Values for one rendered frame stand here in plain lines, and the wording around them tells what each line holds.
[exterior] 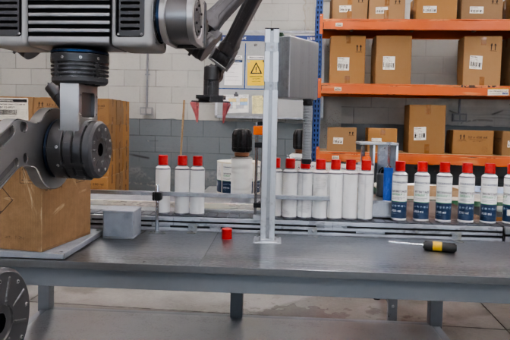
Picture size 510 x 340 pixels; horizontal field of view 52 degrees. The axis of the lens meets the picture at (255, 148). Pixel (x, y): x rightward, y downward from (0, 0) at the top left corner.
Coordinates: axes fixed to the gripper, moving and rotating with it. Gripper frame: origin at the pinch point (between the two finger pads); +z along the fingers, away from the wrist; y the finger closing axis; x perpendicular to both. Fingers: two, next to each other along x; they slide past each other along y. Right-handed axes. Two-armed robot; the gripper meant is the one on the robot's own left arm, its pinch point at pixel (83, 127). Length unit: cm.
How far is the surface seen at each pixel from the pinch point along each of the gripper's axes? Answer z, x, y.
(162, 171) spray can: 31.5, -15.3, -8.4
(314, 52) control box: 32, -81, -12
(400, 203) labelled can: 89, -73, -6
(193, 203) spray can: 47, -17, -8
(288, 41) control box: 25, -75, -23
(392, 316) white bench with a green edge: 165, -39, 112
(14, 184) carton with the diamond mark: 14, 8, -51
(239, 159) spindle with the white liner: 44, -36, 19
